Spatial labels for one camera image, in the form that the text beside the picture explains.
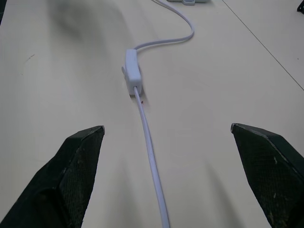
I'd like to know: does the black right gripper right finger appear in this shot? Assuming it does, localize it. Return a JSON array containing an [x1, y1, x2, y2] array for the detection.
[[230, 123, 304, 228]]

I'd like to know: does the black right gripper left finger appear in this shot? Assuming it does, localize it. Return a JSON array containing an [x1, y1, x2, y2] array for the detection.
[[0, 125, 105, 228]]

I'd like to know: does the white cable with inline switch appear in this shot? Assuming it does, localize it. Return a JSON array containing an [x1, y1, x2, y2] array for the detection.
[[133, 0, 196, 228]]

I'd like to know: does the white plastic cable adapter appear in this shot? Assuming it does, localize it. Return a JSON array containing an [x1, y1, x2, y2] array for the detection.
[[121, 49, 143, 96]]

